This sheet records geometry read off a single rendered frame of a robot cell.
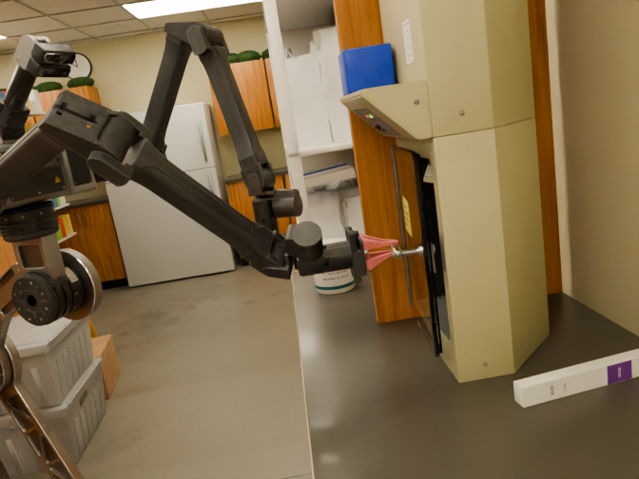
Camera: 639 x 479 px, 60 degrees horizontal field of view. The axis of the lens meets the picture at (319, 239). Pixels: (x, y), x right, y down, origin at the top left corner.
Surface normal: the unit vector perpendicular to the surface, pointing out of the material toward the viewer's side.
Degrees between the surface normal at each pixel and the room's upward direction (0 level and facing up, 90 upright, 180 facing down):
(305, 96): 100
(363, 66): 90
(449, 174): 90
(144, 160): 74
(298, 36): 90
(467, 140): 90
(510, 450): 0
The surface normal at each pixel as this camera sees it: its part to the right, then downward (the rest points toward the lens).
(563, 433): -0.15, -0.96
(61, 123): 0.43, -0.43
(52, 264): 0.92, -0.06
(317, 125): -0.32, 0.30
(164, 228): 0.07, 0.20
